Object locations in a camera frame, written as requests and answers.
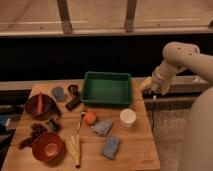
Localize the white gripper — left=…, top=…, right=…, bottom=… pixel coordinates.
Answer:
left=140, top=65, right=174, bottom=94

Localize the black rectangular block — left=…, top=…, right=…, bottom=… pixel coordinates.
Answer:
left=65, top=96, right=81, bottom=111

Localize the grey blue cup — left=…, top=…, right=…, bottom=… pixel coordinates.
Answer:
left=51, top=87, right=65, bottom=101

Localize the green plastic tray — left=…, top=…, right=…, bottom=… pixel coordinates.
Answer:
left=81, top=72, right=133, bottom=107

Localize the blue sponge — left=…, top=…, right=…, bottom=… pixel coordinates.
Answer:
left=101, top=136, right=120, bottom=160

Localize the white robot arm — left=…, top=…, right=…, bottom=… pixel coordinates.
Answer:
left=140, top=42, right=213, bottom=171

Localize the red bowl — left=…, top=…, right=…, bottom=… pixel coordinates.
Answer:
left=32, top=132, right=63, bottom=162

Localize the white paper cup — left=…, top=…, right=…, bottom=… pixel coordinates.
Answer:
left=120, top=109, right=136, bottom=128

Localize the small dark round cup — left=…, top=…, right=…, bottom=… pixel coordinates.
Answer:
left=68, top=84, right=79, bottom=96

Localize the dark grape bunch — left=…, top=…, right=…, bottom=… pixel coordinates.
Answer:
left=18, top=123, right=47, bottom=149

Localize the orange carrot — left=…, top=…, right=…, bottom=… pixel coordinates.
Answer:
left=37, top=93, right=43, bottom=114

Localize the dark maroon bowl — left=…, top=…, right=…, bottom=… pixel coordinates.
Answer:
left=24, top=93, right=61, bottom=117

